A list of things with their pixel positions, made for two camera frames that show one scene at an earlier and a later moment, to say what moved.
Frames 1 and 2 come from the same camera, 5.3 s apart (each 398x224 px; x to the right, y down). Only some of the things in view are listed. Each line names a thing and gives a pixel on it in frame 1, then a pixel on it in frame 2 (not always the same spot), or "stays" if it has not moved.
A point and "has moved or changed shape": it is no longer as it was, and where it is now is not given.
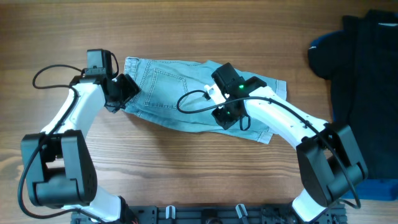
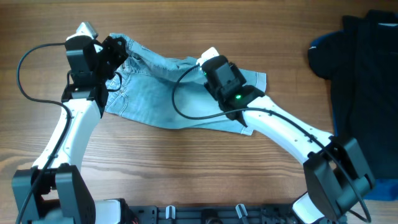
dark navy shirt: [361, 63] stays
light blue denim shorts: [173, 91] has moved or changed shape
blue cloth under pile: [380, 188] stays
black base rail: [206, 214] stays
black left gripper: [131, 89] -> [109, 45]
